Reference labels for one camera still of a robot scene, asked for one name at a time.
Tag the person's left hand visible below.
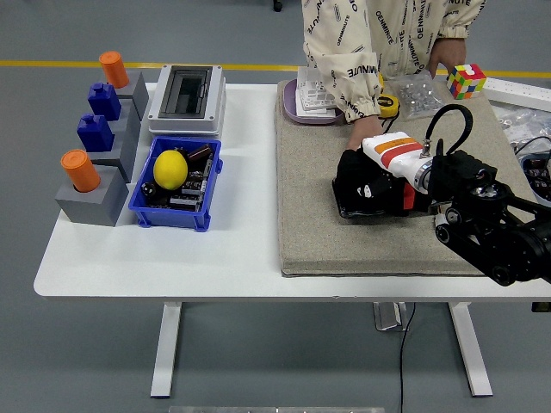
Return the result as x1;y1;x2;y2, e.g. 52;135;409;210
424;38;468;80

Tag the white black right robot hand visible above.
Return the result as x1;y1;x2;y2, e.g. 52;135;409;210
355;132;427;216

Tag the person's right hand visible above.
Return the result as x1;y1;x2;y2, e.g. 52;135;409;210
347;118;384;151

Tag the black glossy panel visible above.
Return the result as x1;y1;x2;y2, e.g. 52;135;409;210
331;178;431;221

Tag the multicoloured puzzle cube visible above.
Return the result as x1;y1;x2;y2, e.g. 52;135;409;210
446;63;487;100

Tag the yellow tape measure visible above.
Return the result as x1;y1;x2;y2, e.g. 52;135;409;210
376;71;400;134

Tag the clear bag of metal nuts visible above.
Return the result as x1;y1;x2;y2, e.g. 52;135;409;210
389;71;447;121

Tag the purple tray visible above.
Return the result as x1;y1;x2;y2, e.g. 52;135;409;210
282;78;347;126

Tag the grey-brown mat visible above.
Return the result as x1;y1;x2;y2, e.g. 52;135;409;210
275;78;539;279

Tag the clear bag of small parts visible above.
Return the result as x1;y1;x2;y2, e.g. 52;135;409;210
492;105;551;145

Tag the person's torso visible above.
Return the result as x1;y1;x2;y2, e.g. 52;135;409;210
300;0;453;81

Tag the blue bowl with capacitors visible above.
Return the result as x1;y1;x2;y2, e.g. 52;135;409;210
518;154;551;206

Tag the brown cylinder capacitor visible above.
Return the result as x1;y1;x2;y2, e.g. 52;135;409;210
187;144;214;163

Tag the black circuit board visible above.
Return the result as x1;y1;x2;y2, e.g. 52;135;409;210
168;188;206;213
183;152;216;194

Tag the yellow lemon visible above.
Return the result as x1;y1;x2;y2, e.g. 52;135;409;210
153;149;189;191

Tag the white table leg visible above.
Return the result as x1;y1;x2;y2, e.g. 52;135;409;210
149;302;183;399
447;302;495;398

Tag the blue plastic bin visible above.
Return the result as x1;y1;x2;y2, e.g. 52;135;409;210
127;136;225;233

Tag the grey holder block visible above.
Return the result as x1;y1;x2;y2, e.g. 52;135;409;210
54;167;132;228
114;71;151;121
89;124;141;184
107;97;145;145

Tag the orange cylinder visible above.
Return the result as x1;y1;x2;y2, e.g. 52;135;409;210
99;51;131;89
60;149;102;194

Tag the blue block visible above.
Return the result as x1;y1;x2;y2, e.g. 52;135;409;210
77;114;116;154
87;83;122;122

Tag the white plastic frame part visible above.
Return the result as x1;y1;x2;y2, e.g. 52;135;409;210
295;66;341;120

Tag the white perforated rail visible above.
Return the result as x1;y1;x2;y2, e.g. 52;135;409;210
484;77;551;111

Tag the thin black cable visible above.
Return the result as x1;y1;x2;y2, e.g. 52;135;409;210
512;135;551;157

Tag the metal bracket under table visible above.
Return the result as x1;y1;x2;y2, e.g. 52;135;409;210
372;302;410;332

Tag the grey electrical enclosure box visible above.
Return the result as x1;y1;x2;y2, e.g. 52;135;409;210
148;64;227;138

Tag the black floor cable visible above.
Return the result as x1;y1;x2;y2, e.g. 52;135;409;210
399;302;418;413

